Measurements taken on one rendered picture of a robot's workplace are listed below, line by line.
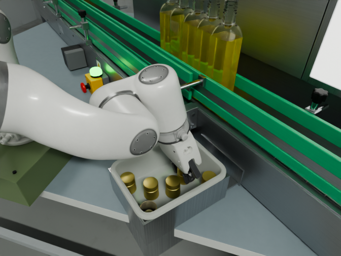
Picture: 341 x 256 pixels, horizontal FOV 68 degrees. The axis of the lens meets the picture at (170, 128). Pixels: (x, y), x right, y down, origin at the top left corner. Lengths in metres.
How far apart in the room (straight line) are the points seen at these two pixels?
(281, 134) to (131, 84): 0.31
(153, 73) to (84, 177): 0.39
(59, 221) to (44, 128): 1.29
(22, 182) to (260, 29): 0.67
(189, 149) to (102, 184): 0.27
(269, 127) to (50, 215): 1.34
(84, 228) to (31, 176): 0.89
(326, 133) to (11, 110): 0.53
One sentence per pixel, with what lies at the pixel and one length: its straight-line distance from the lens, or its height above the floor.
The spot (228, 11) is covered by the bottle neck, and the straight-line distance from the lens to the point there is 0.61.
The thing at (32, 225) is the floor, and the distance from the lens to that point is 1.65.
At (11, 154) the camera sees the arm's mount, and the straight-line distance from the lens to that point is 0.72.
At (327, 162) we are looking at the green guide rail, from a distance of 0.52.
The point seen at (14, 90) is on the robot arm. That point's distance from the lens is 0.33.
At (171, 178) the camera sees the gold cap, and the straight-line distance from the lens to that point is 0.59.
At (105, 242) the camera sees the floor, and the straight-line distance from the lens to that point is 1.46.
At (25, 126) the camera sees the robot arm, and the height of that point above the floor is 1.09.
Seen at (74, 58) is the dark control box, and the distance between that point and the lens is 1.23.
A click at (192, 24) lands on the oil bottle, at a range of 0.69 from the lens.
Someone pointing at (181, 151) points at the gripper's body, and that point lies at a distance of 0.49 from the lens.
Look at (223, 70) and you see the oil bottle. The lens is 0.63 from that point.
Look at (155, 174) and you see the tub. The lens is 0.66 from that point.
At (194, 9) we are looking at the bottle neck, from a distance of 0.70.
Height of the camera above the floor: 1.27
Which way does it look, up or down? 39 degrees down
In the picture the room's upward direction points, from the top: straight up
